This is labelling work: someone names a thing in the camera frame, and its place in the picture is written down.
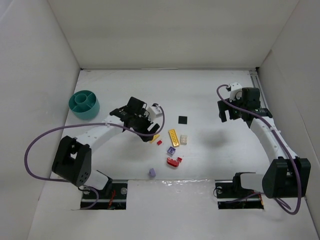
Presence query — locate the yellow lego piece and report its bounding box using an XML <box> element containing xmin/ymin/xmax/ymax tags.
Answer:
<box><xmin>149</xmin><ymin>134</ymin><xmax>160</xmax><ymax>144</ymax></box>

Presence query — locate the yellow long lego brick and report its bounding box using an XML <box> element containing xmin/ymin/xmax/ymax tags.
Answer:
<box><xmin>168</xmin><ymin>129</ymin><xmax>180</xmax><ymax>148</ymax></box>

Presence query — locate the red curved lego piece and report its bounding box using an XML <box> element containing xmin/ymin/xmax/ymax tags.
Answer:
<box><xmin>166</xmin><ymin>157</ymin><xmax>180</xmax><ymax>168</ymax></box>

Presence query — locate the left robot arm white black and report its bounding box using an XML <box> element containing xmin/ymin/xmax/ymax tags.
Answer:
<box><xmin>51</xmin><ymin>97</ymin><xmax>165</xmax><ymax>196</ymax></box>

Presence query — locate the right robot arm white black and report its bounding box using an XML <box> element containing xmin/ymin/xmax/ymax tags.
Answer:
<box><xmin>217</xmin><ymin>82</ymin><xmax>311</xmax><ymax>199</ymax></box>

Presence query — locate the black square marker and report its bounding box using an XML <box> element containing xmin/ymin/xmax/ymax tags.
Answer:
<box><xmin>178</xmin><ymin>115</ymin><xmax>188</xmax><ymax>125</ymax></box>

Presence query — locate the purple square lego brick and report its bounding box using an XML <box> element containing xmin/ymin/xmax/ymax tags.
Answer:
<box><xmin>167</xmin><ymin>146</ymin><xmax>176</xmax><ymax>156</ymax></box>

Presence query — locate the cream lego brick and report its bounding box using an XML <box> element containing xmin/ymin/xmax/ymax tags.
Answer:
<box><xmin>180</xmin><ymin>134</ymin><xmax>188</xmax><ymax>146</ymax></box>

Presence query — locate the small lavender lego piece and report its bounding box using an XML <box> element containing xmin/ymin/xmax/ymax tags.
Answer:
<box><xmin>149</xmin><ymin>168</ymin><xmax>156</xmax><ymax>178</ymax></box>

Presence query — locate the teal round divided container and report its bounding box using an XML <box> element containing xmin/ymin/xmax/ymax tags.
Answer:
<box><xmin>68</xmin><ymin>90</ymin><xmax>100</xmax><ymax>120</ymax></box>

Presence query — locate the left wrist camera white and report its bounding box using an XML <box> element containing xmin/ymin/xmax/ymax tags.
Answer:
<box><xmin>147</xmin><ymin>103</ymin><xmax>163</xmax><ymax>121</ymax></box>

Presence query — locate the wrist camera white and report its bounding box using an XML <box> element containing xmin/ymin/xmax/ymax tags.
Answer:
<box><xmin>147</xmin><ymin>103</ymin><xmax>163</xmax><ymax>121</ymax></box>
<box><xmin>227</xmin><ymin>82</ymin><xmax>242</xmax><ymax>102</ymax></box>

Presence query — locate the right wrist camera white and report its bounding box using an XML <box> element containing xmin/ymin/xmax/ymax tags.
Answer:
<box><xmin>227</xmin><ymin>82</ymin><xmax>242</xmax><ymax>102</ymax></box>

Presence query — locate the aluminium rail right side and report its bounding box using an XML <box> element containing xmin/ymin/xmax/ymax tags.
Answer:
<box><xmin>249</xmin><ymin>69</ymin><xmax>268</xmax><ymax>111</ymax></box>

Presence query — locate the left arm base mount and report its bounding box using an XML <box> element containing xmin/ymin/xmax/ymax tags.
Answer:
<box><xmin>80</xmin><ymin>180</ymin><xmax>128</xmax><ymax>210</ymax></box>

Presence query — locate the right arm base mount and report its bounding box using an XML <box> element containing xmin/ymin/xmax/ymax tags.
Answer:
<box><xmin>213</xmin><ymin>180</ymin><xmax>264</xmax><ymax>210</ymax></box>

